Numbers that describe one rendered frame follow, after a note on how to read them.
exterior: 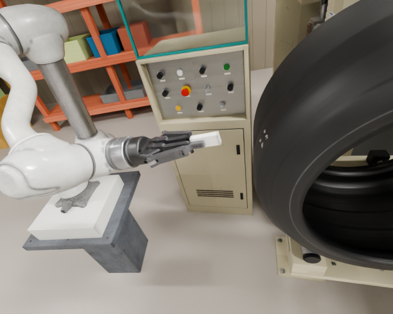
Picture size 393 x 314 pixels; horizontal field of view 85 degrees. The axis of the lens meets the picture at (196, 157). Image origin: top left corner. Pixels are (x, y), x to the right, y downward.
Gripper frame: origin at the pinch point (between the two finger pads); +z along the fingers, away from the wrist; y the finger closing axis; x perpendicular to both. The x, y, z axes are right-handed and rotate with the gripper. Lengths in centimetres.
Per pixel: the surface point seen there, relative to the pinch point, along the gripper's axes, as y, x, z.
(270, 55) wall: 391, 104, 23
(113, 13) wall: 354, -43, -213
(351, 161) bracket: 25, 35, 39
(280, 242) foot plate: 43, 125, 9
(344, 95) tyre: -10.5, -10.6, 24.5
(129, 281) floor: 4, 111, -93
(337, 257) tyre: -12.2, 30.4, 25.5
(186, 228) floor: 48, 116, -61
